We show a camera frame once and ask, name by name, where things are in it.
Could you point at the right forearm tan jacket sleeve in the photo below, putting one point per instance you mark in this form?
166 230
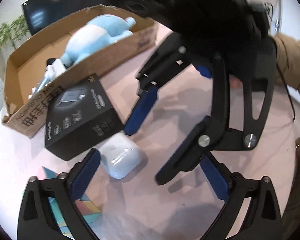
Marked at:
288 59

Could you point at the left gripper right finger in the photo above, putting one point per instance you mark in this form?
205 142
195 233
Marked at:
262 219

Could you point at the black tv screen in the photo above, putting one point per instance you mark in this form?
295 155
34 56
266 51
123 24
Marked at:
41 13

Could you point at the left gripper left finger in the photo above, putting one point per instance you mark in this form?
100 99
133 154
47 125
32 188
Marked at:
36 219

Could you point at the black charger box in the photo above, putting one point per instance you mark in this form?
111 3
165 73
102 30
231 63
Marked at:
80 118

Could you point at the grey white toy tray set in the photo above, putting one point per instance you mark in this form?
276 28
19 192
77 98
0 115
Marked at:
54 68

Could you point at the cardboard box tray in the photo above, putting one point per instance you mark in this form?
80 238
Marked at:
27 64

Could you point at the pastel rubik's cube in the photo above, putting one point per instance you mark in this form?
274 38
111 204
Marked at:
86 207

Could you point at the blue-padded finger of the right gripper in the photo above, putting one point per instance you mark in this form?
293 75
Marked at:
188 154
142 108

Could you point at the white earbuds case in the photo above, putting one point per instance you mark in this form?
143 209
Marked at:
120 155

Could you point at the blue plush toy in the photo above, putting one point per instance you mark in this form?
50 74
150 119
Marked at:
98 33

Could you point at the green potted plant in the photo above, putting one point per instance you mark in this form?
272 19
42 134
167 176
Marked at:
11 33

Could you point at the person's right hand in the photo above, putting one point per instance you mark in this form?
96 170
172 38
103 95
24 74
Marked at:
235 83

